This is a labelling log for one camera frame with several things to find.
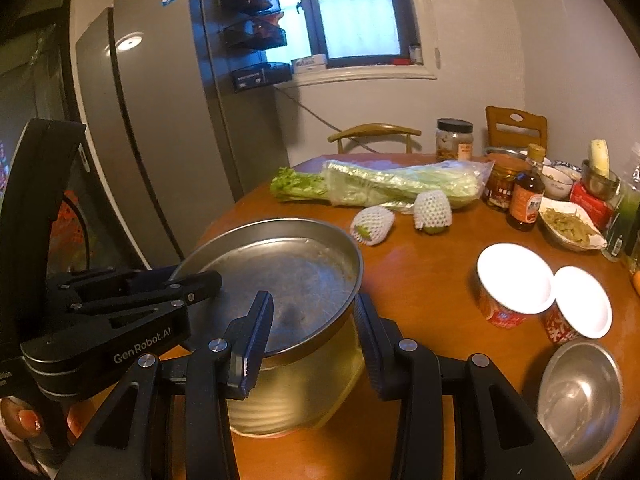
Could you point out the white ceramic bowl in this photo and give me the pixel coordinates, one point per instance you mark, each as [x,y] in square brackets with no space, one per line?
[557,185]

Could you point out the net-wrapped green fruit right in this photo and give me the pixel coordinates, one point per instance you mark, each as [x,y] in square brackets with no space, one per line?
[432,212]

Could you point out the green liquid plastic bottle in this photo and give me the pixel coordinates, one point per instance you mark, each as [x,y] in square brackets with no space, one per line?
[618,230]

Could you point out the white dish of food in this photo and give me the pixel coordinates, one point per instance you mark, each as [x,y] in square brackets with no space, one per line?
[570,226]

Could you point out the small steel bowl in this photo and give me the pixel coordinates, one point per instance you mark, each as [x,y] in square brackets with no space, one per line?
[602,188]

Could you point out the net-wrapped green fruit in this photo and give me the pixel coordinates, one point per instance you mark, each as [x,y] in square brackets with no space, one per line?
[432,212]
[371,225]

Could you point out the left hand with pink nails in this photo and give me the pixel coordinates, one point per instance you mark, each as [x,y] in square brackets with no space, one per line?
[19,424]

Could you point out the red white noodle cup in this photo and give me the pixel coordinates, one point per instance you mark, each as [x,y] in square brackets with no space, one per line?
[581,307]

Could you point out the cream shell-shaped plate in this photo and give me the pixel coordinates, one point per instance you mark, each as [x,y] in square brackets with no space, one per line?
[303,394]

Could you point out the wooden chair with cutout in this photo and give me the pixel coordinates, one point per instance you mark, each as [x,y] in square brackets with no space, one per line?
[512,128]

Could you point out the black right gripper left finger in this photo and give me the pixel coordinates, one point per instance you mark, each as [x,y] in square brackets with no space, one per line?
[247,338]

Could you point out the red instant noodle cup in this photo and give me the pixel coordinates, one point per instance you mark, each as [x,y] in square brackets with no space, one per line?
[515,284]

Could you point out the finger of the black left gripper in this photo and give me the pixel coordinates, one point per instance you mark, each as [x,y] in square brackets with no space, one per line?
[122,289]
[119,336]

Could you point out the round metal tray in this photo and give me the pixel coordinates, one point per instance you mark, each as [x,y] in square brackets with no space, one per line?
[312,269]

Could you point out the chili sauce glass jar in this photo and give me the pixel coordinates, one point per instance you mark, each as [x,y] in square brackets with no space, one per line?
[499,187]

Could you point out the brown sauce bottle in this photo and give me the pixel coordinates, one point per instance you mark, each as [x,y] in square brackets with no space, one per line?
[528,191]

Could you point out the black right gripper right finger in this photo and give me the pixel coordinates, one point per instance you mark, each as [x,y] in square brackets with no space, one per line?
[388,369]

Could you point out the window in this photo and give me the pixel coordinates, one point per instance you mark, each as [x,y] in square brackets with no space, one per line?
[362,39]

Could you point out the red box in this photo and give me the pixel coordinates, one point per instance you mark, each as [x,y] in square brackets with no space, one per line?
[599,211]

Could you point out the orange carrot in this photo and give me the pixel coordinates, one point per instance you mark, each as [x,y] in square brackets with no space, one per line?
[635,281]

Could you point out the grey refrigerator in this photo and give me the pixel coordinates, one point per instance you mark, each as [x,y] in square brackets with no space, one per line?
[176,146]

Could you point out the pale vegetable piece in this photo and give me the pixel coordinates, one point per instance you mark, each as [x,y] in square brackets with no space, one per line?
[599,159]

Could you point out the bagged celery bunch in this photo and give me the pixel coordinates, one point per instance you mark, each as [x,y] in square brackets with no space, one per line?
[351,185]

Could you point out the curved-back wooden chair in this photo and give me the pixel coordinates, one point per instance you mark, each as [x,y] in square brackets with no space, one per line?
[374,130]

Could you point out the black box on fridge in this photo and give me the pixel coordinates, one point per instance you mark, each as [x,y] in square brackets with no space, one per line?
[261,75]

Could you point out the black-lidded plastic jar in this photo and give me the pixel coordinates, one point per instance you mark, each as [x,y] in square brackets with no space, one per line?
[454,139]

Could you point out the stainless steel bowl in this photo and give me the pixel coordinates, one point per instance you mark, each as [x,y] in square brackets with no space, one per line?
[579,401]

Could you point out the net-wrapped green fruit left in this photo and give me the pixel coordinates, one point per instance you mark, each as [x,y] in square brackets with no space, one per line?
[371,225]

